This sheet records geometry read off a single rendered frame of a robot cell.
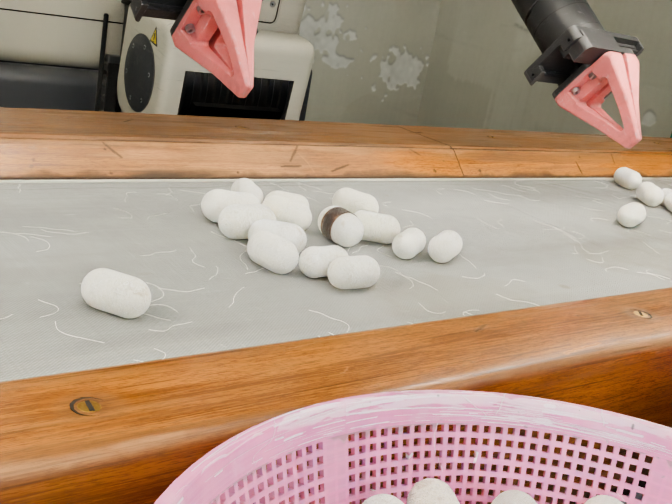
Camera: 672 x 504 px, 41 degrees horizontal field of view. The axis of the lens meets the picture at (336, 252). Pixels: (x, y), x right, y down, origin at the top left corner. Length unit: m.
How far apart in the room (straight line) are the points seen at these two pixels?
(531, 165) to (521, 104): 1.99
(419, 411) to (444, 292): 0.21
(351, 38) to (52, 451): 2.84
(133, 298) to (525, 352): 0.17
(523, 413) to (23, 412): 0.17
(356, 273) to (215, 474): 0.24
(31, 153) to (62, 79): 0.82
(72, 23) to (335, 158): 0.75
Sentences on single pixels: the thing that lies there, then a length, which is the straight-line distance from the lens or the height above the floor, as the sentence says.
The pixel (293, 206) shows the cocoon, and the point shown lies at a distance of 0.58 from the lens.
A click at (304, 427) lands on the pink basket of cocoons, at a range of 0.30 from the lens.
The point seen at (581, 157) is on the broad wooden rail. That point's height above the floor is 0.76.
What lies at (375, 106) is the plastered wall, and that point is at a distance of 3.18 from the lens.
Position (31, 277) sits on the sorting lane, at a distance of 0.46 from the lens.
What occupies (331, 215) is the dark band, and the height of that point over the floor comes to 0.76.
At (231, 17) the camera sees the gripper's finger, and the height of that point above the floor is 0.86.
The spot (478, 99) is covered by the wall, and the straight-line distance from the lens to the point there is 3.07.
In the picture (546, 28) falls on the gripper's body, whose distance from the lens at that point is 0.85.
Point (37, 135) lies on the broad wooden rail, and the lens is 0.65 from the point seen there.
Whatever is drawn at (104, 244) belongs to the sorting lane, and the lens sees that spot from 0.52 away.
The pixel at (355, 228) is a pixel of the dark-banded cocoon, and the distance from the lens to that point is 0.56.
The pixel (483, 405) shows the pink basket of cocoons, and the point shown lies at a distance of 0.34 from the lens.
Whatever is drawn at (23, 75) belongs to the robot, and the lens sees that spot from 1.43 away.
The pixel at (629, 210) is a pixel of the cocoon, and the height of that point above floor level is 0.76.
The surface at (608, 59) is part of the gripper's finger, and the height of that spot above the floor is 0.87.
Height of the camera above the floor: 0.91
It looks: 18 degrees down
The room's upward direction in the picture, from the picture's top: 11 degrees clockwise
